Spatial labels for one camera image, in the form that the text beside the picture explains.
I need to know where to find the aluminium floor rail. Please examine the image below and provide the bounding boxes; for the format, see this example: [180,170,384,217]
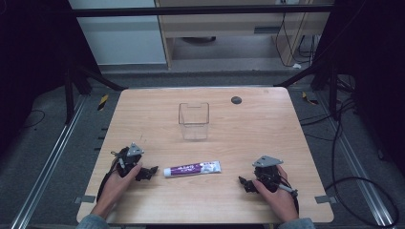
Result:
[9,94,89,229]
[317,91,396,229]

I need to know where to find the clear plastic container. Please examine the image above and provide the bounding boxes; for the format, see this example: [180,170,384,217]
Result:
[178,101,211,141]

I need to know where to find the dark round object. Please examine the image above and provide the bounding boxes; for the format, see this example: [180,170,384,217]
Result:
[181,35,218,45]

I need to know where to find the dark curtain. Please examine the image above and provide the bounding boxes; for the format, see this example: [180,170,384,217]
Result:
[0,0,101,157]
[312,0,405,177]

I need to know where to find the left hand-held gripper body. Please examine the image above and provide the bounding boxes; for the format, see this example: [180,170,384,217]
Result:
[110,141,145,178]

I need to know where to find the light wooden desk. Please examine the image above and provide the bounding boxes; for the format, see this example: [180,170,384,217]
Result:
[154,0,334,69]

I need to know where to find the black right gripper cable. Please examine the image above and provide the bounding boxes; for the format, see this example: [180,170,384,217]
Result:
[280,176,301,215]

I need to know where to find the person's left hand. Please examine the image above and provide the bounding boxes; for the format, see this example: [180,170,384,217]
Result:
[91,163,143,219]

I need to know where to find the grey table bracket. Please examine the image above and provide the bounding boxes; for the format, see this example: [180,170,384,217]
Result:
[314,195,338,205]
[73,195,96,204]

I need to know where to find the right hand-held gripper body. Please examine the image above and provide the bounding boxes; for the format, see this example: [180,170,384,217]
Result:
[251,155,299,198]

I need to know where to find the black floor cable loop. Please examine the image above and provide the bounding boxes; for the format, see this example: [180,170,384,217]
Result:
[299,94,401,229]

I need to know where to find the yellow and black tape strip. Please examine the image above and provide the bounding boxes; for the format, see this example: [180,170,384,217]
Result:
[301,91,320,106]
[96,94,110,112]

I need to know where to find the black metal stand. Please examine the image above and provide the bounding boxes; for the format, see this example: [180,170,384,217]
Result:
[272,62,340,122]
[62,62,129,126]

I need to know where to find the black hanging cables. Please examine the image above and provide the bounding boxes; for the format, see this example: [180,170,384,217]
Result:
[274,11,317,69]

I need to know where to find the person's right hand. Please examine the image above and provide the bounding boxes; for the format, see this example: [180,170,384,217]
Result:
[252,164,300,223]

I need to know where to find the black horizontal frame bar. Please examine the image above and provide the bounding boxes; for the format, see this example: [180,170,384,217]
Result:
[68,4,336,19]

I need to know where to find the purple and white toothpaste tube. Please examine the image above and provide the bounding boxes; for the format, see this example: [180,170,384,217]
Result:
[162,160,223,178]

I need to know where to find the white cabinet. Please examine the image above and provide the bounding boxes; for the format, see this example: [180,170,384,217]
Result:
[68,0,167,67]

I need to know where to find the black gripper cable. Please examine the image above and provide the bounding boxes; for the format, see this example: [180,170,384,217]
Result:
[96,155,119,203]
[280,176,301,215]

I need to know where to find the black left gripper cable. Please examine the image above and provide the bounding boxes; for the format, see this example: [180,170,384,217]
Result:
[96,155,119,203]

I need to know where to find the thin black floor cable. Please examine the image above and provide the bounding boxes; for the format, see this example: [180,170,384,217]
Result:
[20,109,47,131]

